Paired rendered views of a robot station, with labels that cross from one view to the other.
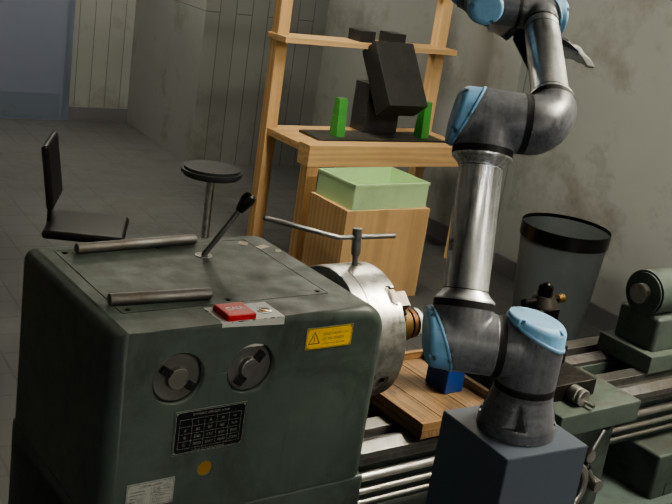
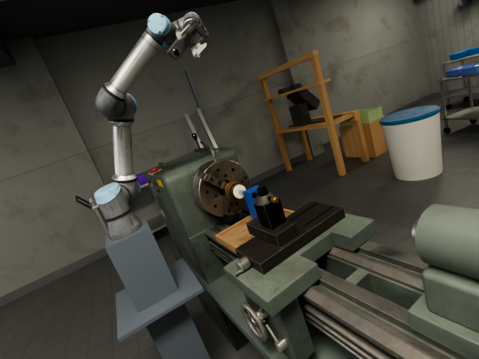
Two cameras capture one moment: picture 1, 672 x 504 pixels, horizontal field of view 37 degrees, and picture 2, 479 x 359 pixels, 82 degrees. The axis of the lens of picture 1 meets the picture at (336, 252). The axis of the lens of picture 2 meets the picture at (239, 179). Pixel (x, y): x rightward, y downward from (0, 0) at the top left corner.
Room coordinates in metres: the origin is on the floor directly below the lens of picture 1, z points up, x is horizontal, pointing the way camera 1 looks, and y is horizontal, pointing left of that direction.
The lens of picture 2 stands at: (2.60, -1.51, 1.49)
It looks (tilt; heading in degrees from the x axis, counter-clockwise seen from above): 15 degrees down; 101
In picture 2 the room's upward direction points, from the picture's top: 19 degrees counter-clockwise
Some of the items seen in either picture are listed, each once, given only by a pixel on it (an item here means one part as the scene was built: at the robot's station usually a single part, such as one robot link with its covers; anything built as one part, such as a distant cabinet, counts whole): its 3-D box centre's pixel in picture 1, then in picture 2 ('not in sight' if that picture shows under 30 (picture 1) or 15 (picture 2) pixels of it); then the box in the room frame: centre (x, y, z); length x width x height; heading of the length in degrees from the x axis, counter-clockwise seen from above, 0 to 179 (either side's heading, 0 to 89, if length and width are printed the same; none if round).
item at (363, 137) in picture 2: not in sight; (321, 111); (3.38, 3.42, 0.91); 1.40 x 1.25 x 1.81; 123
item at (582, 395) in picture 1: (581, 397); (240, 266); (2.34, -0.66, 0.95); 0.07 x 0.04 x 0.04; 37
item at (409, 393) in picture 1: (422, 390); (259, 228); (2.37, -0.27, 0.89); 0.36 x 0.30 x 0.04; 37
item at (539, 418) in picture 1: (520, 404); (122, 222); (1.79, -0.39, 1.15); 0.15 x 0.15 x 0.10
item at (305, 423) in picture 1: (196, 362); (194, 186); (1.95, 0.25, 1.06); 0.59 x 0.48 x 0.39; 127
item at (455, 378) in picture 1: (450, 346); (259, 211); (2.42, -0.32, 1.00); 0.08 x 0.06 x 0.23; 37
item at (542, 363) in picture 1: (528, 347); (112, 199); (1.79, -0.38, 1.27); 0.13 x 0.12 x 0.14; 93
